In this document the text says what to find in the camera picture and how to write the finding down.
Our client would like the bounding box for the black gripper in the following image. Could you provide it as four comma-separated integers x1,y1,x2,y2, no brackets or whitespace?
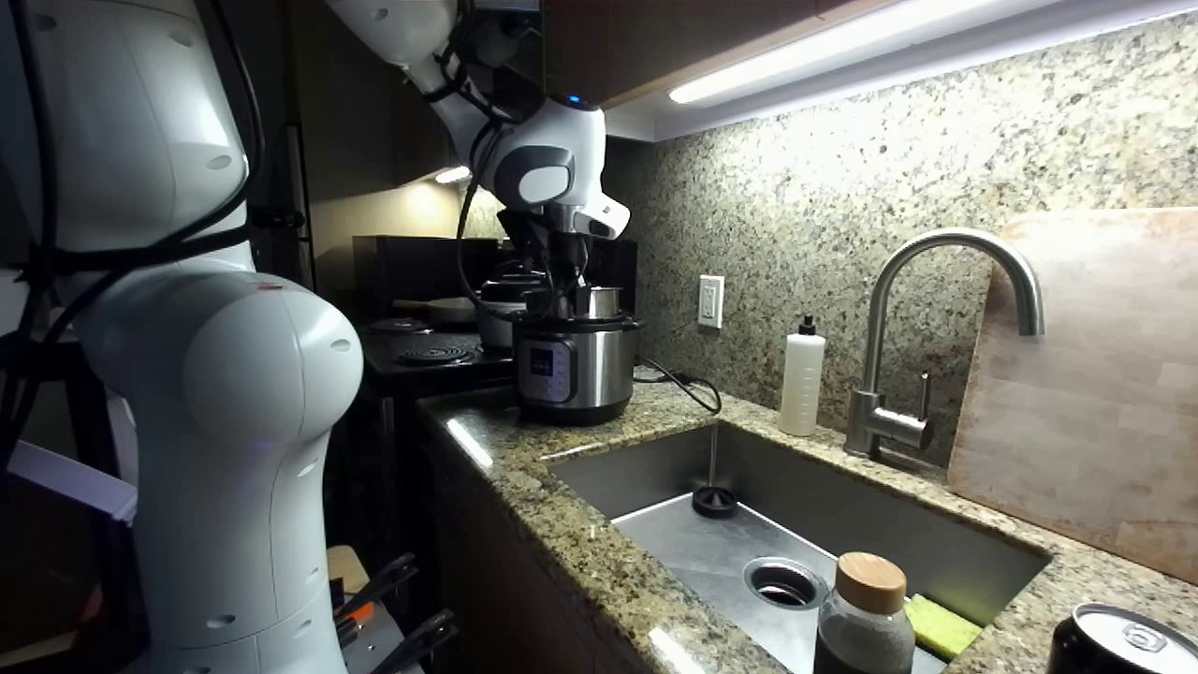
529,229,608,323

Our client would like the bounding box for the white black cooker pot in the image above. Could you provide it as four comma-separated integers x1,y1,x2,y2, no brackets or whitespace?
471,275,535,355

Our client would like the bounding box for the black sink stopper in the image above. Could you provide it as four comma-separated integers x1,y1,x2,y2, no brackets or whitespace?
689,484,740,519

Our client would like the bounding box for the stainless steel sink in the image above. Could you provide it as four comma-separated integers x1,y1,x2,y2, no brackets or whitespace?
543,414,1056,674

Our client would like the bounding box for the black silver pressure cooker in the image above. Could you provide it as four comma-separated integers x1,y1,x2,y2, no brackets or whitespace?
509,312,645,427

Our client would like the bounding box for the black stove top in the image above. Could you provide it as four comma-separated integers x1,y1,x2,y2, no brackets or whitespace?
351,312,522,390

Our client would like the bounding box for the white soap bottle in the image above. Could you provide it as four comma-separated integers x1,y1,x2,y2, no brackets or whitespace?
780,315,832,441

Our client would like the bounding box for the dark upper kitchen cabinet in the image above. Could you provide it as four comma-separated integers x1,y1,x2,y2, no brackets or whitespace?
538,0,876,110

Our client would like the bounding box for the dark kitchen cabinet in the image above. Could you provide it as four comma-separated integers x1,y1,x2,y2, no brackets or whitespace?
414,407,651,674
538,0,876,110

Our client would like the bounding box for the dark lower kitchen cabinet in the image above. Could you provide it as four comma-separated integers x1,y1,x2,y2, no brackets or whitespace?
414,407,651,674

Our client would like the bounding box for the silver gooseneck faucet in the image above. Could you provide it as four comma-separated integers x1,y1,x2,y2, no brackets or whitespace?
842,225,1048,474

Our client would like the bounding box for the under-cabinet light strip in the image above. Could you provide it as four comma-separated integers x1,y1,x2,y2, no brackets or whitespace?
668,0,1198,126

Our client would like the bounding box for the glass bottle with cork lid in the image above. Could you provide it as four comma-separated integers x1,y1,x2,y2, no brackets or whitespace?
811,546,916,674

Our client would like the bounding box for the green sponge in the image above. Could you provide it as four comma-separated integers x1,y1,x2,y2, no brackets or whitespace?
906,593,988,664

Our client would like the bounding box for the wooden cutting board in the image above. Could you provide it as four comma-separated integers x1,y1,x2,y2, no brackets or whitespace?
945,202,1198,588

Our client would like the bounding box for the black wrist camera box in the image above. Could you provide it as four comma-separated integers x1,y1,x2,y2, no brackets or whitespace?
495,202,543,256

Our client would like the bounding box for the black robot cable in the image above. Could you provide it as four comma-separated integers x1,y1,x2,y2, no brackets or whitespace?
0,0,555,478

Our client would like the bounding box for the white wall outlet plate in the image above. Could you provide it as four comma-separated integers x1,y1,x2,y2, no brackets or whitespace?
694,268,730,333

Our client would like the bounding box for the black cooker power cable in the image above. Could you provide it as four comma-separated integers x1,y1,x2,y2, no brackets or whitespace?
633,362,725,418

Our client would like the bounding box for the black tool handle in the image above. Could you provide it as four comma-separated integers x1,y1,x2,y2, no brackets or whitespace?
367,607,462,674
335,552,422,628

